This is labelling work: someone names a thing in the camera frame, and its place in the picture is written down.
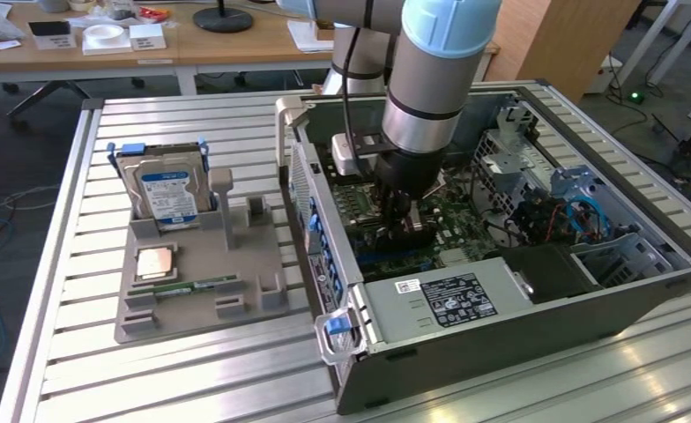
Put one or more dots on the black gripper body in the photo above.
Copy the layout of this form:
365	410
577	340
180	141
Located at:
407	174

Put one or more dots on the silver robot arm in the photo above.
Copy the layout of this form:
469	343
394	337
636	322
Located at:
434	66

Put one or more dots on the green motherboard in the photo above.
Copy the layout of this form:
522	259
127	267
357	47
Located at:
469	229

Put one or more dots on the silver chipset heatsink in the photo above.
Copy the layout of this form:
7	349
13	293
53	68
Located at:
457	257

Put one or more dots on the metal drive cage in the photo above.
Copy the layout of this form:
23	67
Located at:
510	167

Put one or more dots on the grey power supply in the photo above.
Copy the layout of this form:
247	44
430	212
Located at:
395	317

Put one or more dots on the blue case latch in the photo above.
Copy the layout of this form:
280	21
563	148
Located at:
337	328

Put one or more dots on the grey parts rack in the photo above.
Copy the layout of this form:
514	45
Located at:
204	264

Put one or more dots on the white paper stack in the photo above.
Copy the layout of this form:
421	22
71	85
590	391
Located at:
304	37

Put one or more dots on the open grey PC case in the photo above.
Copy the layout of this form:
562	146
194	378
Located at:
498	361

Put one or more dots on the hard disk with blue label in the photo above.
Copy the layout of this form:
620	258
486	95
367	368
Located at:
166	194

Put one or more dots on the silver disk bay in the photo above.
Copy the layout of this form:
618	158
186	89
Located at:
628	260

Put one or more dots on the loose green RAM stick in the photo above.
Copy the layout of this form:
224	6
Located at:
175	288

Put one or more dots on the wooden desk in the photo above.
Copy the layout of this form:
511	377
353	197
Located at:
234	48

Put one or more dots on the white box with red dot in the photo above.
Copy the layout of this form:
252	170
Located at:
610	75

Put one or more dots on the copper coloured CPU chip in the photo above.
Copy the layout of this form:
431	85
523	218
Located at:
155	263

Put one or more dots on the device with green light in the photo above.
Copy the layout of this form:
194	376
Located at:
634	94

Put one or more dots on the silver disk in blue carrier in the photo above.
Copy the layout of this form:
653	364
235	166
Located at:
158	152

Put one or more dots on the black lamp base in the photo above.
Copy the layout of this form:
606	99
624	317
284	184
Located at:
223	20

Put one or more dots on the white labelled box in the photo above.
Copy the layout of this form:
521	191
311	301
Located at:
147	37

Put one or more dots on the small red item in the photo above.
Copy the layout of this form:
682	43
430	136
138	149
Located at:
151	14

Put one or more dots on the white tape roll box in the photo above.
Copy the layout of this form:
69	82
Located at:
107	39

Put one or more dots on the black desk leg base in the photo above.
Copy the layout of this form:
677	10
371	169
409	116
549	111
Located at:
45	94

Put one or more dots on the black topped white box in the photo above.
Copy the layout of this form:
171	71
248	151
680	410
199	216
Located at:
52	33

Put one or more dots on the grey cup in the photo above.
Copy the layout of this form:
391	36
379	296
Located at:
53	5

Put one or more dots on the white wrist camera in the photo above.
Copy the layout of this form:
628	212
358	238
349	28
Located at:
346	154

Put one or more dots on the white desk frame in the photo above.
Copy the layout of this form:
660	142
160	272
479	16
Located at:
645	37

